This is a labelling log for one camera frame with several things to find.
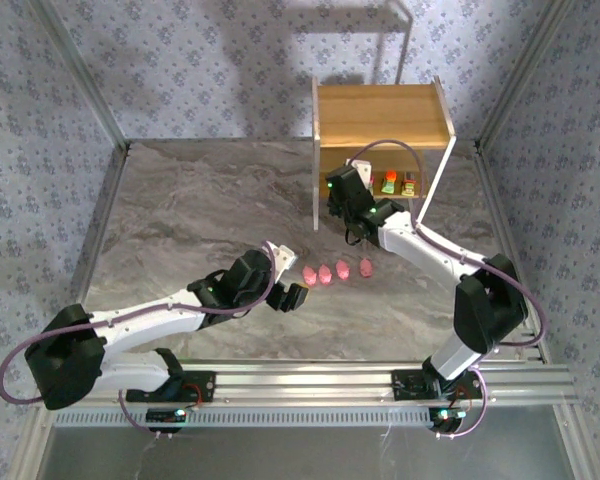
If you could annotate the aluminium frame post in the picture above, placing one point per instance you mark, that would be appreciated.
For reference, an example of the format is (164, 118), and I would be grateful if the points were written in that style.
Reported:
(82, 70)
(526, 70)

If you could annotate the left controller board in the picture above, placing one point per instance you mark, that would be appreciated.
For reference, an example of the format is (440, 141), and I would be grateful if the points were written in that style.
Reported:
(165, 415)

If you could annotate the pink pig toy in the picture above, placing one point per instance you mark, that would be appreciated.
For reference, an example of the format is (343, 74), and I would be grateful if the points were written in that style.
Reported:
(343, 269)
(325, 274)
(309, 275)
(365, 268)

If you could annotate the right controller board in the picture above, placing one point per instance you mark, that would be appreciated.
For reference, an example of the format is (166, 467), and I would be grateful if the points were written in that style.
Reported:
(445, 416)

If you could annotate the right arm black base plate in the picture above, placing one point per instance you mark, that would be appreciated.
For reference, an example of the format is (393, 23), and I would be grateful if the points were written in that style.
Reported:
(405, 385)

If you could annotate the aluminium frame side rail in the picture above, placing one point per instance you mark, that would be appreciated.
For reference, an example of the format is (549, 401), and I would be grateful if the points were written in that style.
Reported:
(94, 250)
(497, 200)

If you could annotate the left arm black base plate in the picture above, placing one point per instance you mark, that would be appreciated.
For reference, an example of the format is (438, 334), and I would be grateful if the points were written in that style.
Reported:
(200, 387)

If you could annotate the orange-topped green toy car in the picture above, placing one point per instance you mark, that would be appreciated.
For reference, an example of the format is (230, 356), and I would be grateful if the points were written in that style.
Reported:
(390, 182)

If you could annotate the brown-topped toy car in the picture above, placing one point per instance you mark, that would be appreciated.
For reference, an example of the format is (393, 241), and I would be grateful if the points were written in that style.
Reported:
(408, 184)

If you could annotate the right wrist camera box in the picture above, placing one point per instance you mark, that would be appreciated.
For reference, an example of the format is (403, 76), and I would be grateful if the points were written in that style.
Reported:
(362, 170)

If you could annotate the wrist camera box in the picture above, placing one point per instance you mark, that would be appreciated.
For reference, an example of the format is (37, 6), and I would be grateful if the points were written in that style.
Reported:
(285, 257)
(362, 170)

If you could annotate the controller board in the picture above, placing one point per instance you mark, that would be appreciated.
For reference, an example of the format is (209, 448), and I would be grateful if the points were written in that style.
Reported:
(445, 416)
(165, 415)

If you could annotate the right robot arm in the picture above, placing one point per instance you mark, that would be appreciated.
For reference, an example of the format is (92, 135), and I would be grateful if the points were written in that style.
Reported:
(430, 245)

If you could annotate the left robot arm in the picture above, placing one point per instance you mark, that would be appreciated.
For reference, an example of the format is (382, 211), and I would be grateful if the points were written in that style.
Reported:
(145, 322)

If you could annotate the aluminium mounting rail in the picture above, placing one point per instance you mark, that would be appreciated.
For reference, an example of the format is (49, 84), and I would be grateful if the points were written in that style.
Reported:
(305, 385)

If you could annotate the wooden two-tier shelf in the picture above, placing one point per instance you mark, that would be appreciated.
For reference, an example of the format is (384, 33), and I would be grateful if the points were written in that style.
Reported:
(380, 115)

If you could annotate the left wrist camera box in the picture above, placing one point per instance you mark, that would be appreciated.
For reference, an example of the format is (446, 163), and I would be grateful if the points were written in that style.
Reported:
(285, 257)

